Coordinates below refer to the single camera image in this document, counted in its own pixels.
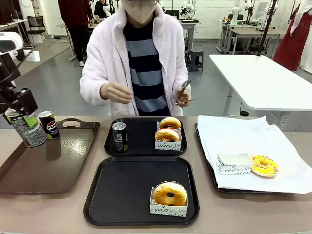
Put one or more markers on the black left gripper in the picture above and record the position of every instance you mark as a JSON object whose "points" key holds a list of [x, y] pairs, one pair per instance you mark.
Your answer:
{"points": [[8, 70]]}

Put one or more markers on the black green soda can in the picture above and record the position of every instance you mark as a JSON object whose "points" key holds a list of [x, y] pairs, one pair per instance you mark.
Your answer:
{"points": [[50, 126], [31, 136], [120, 139]]}

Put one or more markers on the white printed paper box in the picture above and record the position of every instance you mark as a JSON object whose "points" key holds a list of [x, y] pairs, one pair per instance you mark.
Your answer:
{"points": [[234, 169], [168, 145]]}

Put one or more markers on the plain glazed donut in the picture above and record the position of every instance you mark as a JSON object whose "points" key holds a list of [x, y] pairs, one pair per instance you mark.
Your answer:
{"points": [[161, 195]]}

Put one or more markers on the chocolate sprinkled donut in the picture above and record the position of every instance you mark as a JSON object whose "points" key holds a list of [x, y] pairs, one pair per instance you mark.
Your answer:
{"points": [[170, 181]]}

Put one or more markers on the brown metal tongs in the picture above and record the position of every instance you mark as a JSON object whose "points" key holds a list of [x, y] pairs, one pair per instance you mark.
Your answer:
{"points": [[186, 84]]}

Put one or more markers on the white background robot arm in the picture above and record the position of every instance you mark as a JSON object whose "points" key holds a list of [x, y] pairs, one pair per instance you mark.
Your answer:
{"points": [[235, 12]]}

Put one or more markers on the person's right hand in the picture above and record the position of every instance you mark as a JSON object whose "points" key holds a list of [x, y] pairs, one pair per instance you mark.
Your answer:
{"points": [[114, 92]]}

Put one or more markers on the person's left hand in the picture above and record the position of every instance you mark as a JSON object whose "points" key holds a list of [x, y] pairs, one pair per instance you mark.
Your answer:
{"points": [[184, 97]]}

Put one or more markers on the white sneaker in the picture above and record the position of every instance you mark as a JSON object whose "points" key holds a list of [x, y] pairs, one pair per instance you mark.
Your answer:
{"points": [[81, 64]]}

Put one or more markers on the grey background table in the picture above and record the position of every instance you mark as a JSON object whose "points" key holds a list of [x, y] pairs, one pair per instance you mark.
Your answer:
{"points": [[69, 44]]}

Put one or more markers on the white background desk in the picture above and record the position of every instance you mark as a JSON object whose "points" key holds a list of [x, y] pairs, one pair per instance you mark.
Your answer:
{"points": [[12, 24]]}

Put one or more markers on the black office chair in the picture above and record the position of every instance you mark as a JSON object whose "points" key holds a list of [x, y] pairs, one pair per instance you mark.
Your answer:
{"points": [[36, 24]]}

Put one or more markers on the person in pink fleece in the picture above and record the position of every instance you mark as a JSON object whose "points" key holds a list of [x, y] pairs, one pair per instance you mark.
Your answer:
{"points": [[104, 61]]}

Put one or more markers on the bystander in dark red top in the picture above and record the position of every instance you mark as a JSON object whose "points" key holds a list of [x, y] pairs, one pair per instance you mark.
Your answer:
{"points": [[78, 24]]}

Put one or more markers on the black plastic tray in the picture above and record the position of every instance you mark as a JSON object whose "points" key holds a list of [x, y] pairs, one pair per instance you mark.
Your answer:
{"points": [[141, 136], [122, 192], [226, 190]]}

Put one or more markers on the navy grey striped shirt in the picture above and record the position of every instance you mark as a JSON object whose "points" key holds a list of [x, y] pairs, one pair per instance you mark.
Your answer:
{"points": [[146, 80]]}

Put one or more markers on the beige face mask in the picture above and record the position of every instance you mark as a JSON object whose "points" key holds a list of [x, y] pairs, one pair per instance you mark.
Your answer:
{"points": [[139, 12]]}

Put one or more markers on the dark grey stool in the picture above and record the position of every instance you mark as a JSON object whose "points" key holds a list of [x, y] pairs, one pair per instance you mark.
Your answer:
{"points": [[195, 58]]}

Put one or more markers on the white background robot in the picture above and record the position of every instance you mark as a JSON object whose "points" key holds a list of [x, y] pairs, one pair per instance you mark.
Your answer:
{"points": [[189, 8]]}

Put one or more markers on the right tray with white paper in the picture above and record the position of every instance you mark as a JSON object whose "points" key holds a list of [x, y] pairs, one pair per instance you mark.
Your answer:
{"points": [[243, 136]]}

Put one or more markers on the white table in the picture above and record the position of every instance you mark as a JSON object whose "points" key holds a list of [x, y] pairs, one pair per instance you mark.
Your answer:
{"points": [[258, 78]]}

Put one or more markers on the beige background desk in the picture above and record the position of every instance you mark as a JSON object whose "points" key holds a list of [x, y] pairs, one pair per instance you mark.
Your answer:
{"points": [[253, 33]]}

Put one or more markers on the yellow sprinkled donut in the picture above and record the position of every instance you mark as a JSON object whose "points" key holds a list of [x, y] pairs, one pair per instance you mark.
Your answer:
{"points": [[258, 168]]}

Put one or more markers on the black stand pole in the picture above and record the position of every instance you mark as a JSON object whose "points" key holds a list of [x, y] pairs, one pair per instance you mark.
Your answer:
{"points": [[268, 26]]}

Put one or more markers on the red dress on mannequin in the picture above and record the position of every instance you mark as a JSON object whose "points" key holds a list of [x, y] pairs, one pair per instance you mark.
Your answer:
{"points": [[295, 36]]}

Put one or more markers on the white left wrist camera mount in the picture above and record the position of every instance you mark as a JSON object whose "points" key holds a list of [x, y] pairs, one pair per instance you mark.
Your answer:
{"points": [[31, 56]]}

